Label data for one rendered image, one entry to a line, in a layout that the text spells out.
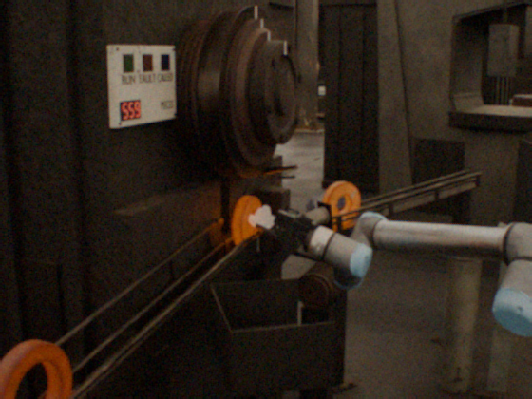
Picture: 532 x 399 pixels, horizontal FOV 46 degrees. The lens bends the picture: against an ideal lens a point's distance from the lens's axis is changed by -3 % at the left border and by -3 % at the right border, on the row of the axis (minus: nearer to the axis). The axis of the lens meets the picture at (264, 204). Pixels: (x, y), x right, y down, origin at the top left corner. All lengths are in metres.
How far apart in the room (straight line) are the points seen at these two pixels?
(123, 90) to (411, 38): 3.17
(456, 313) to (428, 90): 2.26
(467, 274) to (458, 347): 0.28
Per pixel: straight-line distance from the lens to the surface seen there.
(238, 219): 1.82
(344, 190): 2.26
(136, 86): 1.50
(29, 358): 1.12
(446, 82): 4.34
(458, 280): 2.36
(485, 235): 1.67
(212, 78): 1.59
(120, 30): 1.49
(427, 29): 4.39
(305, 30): 10.70
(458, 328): 2.42
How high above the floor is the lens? 1.21
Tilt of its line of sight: 13 degrees down
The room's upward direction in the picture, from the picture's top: straight up
